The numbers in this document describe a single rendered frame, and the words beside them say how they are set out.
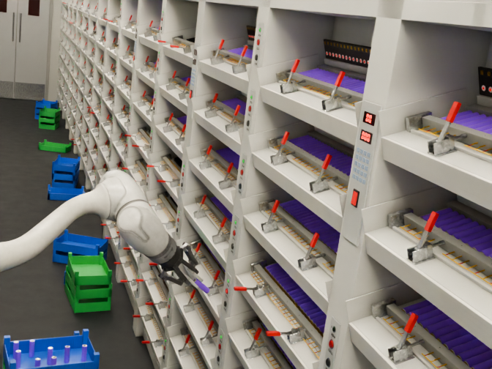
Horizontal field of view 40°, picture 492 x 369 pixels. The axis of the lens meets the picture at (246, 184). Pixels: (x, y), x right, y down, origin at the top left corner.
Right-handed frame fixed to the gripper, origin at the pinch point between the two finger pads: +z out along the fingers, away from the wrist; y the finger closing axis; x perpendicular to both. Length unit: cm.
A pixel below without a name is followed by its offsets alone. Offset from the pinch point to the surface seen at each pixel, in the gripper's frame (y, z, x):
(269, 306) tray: 4.3, -11.8, -33.6
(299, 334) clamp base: 1, -22, -51
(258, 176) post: 33.3, -18.8, -9.6
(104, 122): 75, 180, 276
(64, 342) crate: -44, 30, 49
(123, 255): 0, 149, 152
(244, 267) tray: 11.2, -1.6, -13.8
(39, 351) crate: -51, 26, 52
